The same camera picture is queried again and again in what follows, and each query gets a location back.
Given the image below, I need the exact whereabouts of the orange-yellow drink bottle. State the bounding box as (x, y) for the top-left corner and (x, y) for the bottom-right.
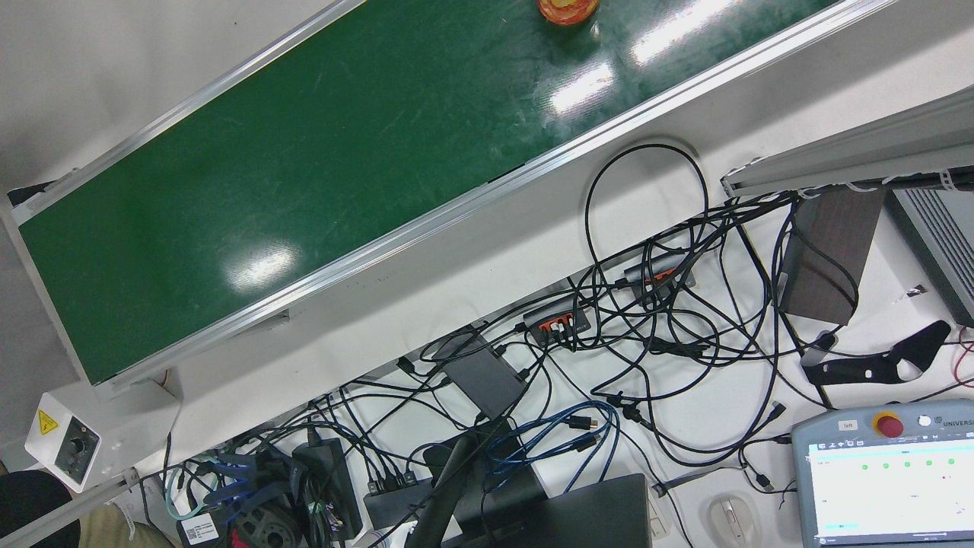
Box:
(536, 0), (602, 27)

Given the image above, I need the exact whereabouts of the black hub with orange ports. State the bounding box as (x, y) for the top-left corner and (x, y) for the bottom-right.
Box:
(622, 255), (697, 307)
(522, 298), (593, 346)

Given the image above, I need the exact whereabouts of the dark grey flat box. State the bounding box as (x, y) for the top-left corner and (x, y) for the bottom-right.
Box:
(440, 333), (530, 421)

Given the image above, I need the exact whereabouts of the green conveyor belt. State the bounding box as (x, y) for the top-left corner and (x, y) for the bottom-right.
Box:
(6, 0), (910, 400)

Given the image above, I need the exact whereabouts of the black multiport hub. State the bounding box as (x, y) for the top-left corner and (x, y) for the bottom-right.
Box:
(362, 470), (436, 530)

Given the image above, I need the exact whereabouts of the black power adapter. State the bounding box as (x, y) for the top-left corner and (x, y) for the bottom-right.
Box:
(291, 438), (364, 543)

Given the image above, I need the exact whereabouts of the white power strip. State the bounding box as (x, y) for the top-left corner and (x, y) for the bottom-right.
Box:
(645, 495), (672, 543)

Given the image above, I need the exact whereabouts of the white computer mouse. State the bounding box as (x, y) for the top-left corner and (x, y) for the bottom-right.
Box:
(706, 493), (759, 546)

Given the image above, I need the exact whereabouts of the dark brown box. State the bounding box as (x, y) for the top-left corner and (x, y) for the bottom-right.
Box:
(776, 185), (887, 327)

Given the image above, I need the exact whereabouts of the white QR code label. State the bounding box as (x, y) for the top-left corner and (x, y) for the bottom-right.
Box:
(180, 511), (223, 546)

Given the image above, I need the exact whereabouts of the white conveyor control box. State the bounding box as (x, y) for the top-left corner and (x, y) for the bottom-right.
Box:
(24, 379), (183, 494)

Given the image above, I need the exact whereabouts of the grey robot teach pendant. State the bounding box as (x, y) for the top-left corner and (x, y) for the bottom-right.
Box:
(791, 398), (974, 548)

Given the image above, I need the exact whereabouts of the grey vented computer case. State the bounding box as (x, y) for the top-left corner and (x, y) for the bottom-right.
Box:
(883, 186), (974, 330)

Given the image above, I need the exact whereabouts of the person in black shirt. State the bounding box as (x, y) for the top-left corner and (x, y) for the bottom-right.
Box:
(0, 470), (180, 548)

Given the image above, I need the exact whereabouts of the blue network cable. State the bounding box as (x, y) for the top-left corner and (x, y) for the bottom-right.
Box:
(484, 400), (621, 497)

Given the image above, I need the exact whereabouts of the black looped cable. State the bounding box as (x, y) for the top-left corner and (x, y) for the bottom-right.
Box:
(584, 143), (710, 358)

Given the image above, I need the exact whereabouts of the thick black pendant cable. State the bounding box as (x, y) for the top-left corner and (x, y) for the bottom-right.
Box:
(730, 213), (834, 412)

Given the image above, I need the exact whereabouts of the black flat curved bracket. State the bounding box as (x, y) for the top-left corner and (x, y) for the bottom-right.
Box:
(801, 320), (953, 387)

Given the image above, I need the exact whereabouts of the aluminium cell frame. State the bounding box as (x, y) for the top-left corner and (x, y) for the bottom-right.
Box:
(719, 84), (974, 200)

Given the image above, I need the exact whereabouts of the teal cable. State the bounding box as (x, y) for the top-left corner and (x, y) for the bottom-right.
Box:
(164, 463), (210, 522)

